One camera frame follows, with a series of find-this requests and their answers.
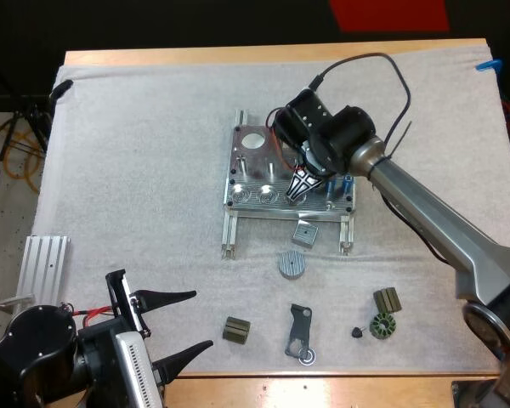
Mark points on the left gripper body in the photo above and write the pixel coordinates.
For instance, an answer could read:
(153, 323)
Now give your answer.
(100, 361)

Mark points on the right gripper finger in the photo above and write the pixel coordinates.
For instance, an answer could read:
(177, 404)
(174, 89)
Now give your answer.
(302, 185)

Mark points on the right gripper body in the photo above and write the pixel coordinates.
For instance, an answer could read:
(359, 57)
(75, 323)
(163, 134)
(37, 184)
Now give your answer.
(306, 115)

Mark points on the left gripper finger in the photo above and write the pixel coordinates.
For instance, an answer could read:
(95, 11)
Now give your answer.
(161, 299)
(178, 359)

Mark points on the bright blue cylinder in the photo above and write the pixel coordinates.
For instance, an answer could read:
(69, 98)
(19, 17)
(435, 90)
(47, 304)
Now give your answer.
(347, 187)

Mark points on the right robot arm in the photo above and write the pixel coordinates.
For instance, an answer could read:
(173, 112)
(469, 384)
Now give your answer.
(429, 221)

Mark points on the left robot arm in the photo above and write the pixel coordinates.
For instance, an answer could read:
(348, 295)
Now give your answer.
(42, 336)

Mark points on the grey ribbed square block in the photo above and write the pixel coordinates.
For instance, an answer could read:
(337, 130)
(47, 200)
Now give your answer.
(304, 234)

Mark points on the dark ribbed drum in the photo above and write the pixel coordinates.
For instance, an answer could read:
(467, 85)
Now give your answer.
(387, 300)
(236, 329)

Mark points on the grey ribbed disc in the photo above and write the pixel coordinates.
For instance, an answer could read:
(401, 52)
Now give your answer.
(291, 264)

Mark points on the grey clamp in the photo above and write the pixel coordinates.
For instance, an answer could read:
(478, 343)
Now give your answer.
(13, 304)

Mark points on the small steel bearing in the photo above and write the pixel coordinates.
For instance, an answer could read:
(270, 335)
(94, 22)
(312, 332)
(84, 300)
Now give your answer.
(302, 361)

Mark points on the small black knob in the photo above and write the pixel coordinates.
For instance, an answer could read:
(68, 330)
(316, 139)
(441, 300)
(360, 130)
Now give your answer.
(357, 332)

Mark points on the blue clip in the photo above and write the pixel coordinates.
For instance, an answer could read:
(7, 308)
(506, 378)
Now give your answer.
(489, 65)

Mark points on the dark clip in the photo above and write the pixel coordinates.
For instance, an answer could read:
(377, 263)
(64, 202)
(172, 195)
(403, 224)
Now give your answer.
(62, 89)

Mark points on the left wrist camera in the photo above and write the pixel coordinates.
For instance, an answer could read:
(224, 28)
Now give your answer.
(138, 370)

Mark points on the metal plate on aluminium frame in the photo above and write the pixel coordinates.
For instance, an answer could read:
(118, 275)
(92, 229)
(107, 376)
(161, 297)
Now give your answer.
(255, 163)

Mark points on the ribbed aluminium rail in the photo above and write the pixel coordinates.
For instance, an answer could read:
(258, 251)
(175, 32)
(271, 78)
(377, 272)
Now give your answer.
(44, 268)

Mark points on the flat black bracket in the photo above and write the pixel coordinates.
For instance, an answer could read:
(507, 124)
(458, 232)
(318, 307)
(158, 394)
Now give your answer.
(298, 329)

